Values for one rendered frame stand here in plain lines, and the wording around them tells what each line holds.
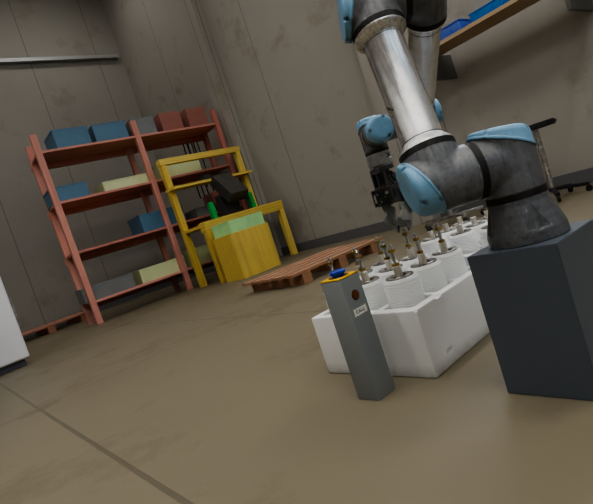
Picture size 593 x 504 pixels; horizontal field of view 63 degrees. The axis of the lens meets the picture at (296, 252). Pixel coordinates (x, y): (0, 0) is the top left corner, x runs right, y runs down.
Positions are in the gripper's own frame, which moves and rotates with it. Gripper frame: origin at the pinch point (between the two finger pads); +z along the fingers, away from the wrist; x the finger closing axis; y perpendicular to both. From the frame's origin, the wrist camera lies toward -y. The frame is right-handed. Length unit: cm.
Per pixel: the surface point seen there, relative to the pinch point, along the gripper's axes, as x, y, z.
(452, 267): 14.3, 6.5, 14.3
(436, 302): 15.9, 25.6, 18.5
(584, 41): 25, -318, -72
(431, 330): 15.1, 31.0, 23.9
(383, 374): 5, 42, 30
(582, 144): 5, -322, 4
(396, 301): 7.7, 30.5, 15.3
